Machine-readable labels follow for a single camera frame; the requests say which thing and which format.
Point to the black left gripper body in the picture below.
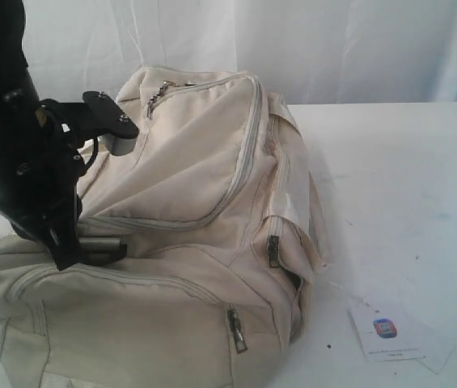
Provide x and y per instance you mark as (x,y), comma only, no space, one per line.
(45,147)

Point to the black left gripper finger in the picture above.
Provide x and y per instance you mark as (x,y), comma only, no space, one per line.
(101,251)
(65,247)

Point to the cream fabric duffel bag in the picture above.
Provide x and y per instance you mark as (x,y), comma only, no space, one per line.
(224,233)

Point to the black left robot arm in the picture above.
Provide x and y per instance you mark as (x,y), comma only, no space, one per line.
(14,74)

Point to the white paper card with logo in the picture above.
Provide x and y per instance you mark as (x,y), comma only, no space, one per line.
(386,332)

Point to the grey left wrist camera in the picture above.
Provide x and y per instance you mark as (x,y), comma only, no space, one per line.
(118,146)

